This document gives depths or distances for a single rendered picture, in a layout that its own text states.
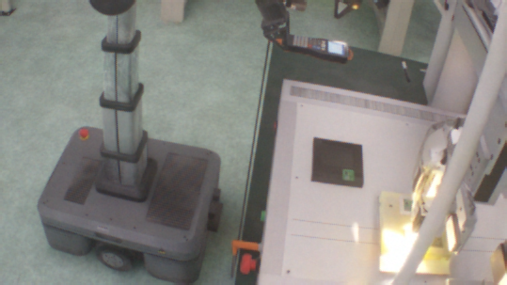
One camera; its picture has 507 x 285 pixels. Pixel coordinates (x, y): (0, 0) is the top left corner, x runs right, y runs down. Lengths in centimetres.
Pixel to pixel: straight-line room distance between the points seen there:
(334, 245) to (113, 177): 103
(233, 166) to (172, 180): 51
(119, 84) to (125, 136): 20
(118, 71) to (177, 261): 68
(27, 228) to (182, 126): 98
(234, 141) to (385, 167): 137
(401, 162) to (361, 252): 31
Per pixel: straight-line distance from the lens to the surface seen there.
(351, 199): 115
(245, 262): 102
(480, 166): 83
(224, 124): 261
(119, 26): 154
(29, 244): 215
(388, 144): 132
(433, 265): 107
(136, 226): 181
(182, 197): 191
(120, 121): 171
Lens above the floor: 166
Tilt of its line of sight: 40 degrees down
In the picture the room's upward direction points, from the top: 9 degrees clockwise
